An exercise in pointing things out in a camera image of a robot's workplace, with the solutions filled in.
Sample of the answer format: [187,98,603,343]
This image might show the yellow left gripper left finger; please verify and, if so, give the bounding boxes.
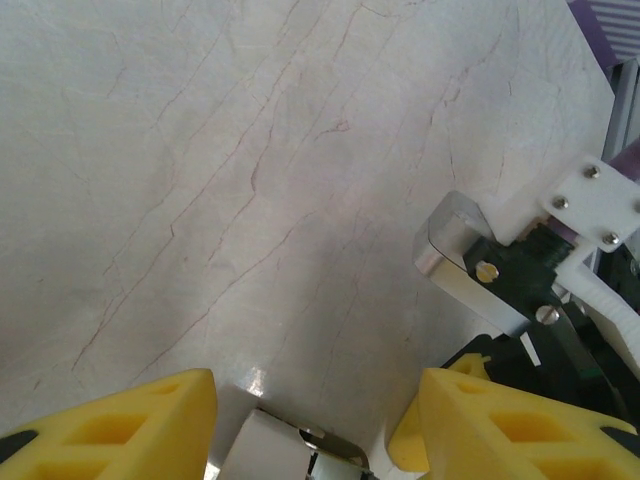
[0,368,220,480]

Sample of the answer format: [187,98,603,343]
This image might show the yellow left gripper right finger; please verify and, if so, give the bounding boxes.
[388,367,640,480]

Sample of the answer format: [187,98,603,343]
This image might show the aluminium side rail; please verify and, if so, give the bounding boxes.
[602,57,640,161]

